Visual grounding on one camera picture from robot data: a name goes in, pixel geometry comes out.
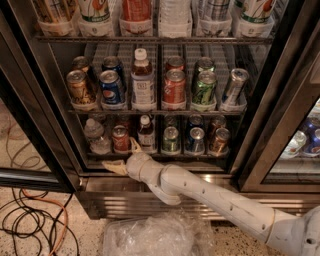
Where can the tea bottle middle shelf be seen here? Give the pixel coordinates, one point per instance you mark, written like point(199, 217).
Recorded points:
point(142, 82)

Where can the blue can bottom shelf front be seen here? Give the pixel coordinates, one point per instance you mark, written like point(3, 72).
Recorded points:
point(195, 141)

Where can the stainless steel fridge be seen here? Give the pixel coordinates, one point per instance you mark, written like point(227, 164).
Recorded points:
point(279, 95)

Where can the white green bottle top right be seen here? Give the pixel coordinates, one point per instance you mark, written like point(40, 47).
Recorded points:
point(252, 18)

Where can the green can bottom shelf front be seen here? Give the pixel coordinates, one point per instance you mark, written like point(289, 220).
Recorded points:
point(170, 141)

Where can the green can shelf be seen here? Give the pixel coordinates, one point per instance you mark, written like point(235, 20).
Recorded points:
point(171, 121)
point(203, 64)
point(170, 141)
point(203, 91)

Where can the green can bottom shelf rear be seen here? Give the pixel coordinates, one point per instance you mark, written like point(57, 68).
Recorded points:
point(171, 121)

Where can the brown tea bottle bottom shelf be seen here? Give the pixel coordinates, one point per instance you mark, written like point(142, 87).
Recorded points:
point(146, 135)

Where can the green can middle shelf front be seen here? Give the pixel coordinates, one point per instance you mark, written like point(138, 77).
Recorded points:
point(203, 91)

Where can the slim silver can middle shelf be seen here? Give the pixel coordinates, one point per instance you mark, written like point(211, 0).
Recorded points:
point(237, 79)

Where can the red bottle top shelf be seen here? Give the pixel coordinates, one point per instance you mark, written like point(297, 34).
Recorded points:
point(136, 18)

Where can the blue can bottom shelf rear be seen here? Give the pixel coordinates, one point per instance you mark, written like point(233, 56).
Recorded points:
point(194, 120)

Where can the red can middle shelf rear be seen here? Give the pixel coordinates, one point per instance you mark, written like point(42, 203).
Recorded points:
point(175, 62)

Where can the tan bottle top shelf left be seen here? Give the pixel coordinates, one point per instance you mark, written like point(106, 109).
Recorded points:
point(57, 17)

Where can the red-orange can middle shelf front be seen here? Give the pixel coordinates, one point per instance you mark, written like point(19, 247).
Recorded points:
point(173, 92)

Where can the clear plastic bin with wrap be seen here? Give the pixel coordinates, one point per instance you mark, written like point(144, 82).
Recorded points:
point(173, 233)

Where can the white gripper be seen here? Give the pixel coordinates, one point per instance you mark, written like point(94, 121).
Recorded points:
point(136, 165)

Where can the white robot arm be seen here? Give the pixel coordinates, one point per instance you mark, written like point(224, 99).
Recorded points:
point(289, 234)

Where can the green can middle shelf rear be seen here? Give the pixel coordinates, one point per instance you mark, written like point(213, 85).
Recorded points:
point(203, 64)

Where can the clear water bottle bottom shelf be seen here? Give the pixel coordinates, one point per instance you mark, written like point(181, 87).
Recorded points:
point(96, 136)

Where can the clear bottle top shelf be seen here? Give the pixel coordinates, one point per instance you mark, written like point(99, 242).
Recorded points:
point(174, 19)

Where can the blue can in right compartment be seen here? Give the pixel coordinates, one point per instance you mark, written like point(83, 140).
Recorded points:
point(311, 128)

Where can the white green bottle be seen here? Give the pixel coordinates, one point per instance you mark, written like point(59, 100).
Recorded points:
point(95, 18)
point(252, 18)

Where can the gold-brown can middle shelf front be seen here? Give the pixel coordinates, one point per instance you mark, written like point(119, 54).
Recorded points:
point(83, 96)

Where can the blue can middle shelf rear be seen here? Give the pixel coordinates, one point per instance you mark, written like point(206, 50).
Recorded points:
point(113, 63)

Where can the white green bottle top left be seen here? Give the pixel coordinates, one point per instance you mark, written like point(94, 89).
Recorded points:
point(95, 18)

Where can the gold can middle shelf rear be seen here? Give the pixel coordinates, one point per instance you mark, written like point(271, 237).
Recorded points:
point(83, 63)

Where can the orange-brown can bottom shelf front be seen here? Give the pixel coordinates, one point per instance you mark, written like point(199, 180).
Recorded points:
point(218, 146)

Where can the white can in right compartment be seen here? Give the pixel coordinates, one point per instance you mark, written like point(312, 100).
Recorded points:
point(295, 144)

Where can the brown can bottom shelf rear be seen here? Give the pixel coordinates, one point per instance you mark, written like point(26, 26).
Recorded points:
point(216, 122)

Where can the red coke can bottom shelf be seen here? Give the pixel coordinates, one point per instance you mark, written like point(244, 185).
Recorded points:
point(120, 137)

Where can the blue pepsi can middle shelf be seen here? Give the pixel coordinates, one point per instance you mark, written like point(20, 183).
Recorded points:
point(113, 93)

